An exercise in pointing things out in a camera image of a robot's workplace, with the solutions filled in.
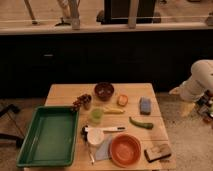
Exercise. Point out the blue sponge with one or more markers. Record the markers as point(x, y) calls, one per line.
point(145, 106)

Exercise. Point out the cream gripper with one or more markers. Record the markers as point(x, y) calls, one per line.
point(185, 107)

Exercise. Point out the wooden table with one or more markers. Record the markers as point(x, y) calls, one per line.
point(133, 105)

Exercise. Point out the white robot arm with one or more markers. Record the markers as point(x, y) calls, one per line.
point(198, 88)

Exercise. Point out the green plastic tray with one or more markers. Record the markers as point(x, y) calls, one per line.
point(50, 139)

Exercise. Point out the yellow banana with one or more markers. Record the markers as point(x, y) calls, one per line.
point(113, 111)

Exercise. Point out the orange bowl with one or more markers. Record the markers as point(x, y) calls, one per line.
point(125, 150)

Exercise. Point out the metal spoon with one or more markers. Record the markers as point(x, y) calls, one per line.
point(88, 149)

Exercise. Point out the wooden block brush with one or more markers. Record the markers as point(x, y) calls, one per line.
point(157, 152)

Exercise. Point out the white handled knife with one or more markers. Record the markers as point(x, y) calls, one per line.
point(105, 129)

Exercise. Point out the dark brown bowl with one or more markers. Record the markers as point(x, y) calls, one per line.
point(104, 90)

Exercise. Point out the green plastic cup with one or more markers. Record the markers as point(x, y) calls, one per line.
point(96, 115)

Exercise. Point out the light blue cloth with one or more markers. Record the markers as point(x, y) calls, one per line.
point(102, 152)

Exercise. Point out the small orange container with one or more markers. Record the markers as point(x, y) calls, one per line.
point(122, 100)

